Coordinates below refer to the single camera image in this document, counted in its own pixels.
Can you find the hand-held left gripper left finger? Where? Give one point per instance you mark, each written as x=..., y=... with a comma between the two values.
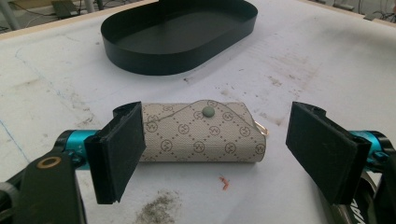
x=115, y=155

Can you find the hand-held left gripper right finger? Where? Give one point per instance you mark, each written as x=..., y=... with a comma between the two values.
x=327, y=149

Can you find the beige patterned key pouch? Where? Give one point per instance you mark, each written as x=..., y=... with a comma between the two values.
x=199, y=137

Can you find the black oval tray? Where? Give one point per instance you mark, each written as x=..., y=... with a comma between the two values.
x=177, y=37

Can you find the dark device on floor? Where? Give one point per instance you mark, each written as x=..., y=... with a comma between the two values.
x=63, y=7

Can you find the metal stand leg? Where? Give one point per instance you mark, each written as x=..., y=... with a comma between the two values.
x=9, y=14

